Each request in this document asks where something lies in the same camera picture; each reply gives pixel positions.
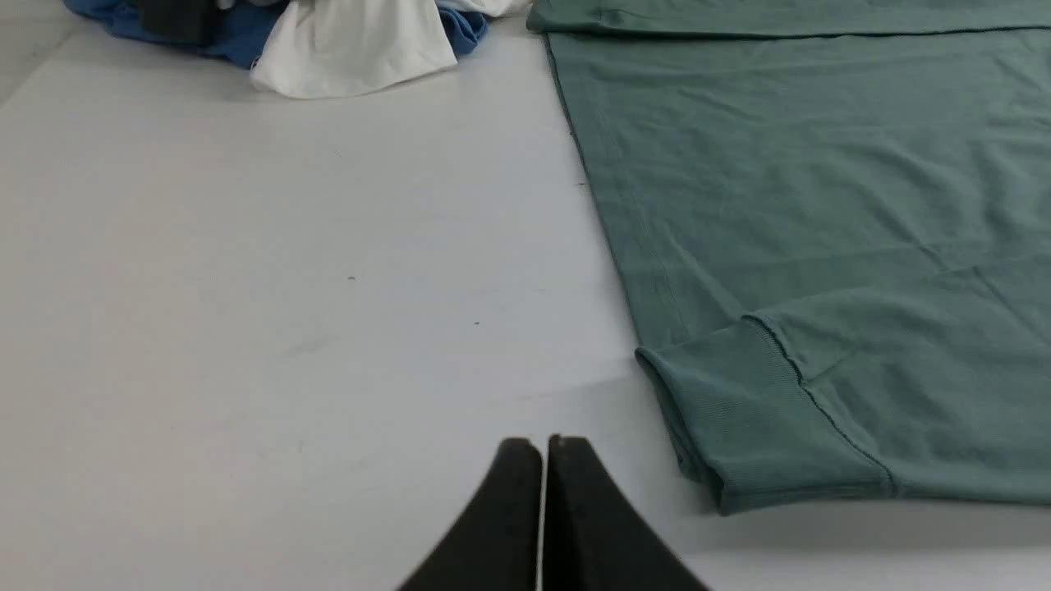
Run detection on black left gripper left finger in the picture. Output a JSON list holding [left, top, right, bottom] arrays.
[[401, 439, 544, 590]]

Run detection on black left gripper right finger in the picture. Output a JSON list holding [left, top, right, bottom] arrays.
[[542, 435, 707, 590]]

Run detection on blue cloth garment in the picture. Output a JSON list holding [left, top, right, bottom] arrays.
[[65, 1, 526, 99]]

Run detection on green long sleeve shirt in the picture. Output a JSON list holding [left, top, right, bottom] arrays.
[[528, 1, 1050, 514]]

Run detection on dark black garment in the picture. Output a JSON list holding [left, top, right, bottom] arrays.
[[135, 0, 222, 45]]

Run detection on white cloth garment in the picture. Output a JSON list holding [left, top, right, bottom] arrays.
[[214, 1, 530, 99]]

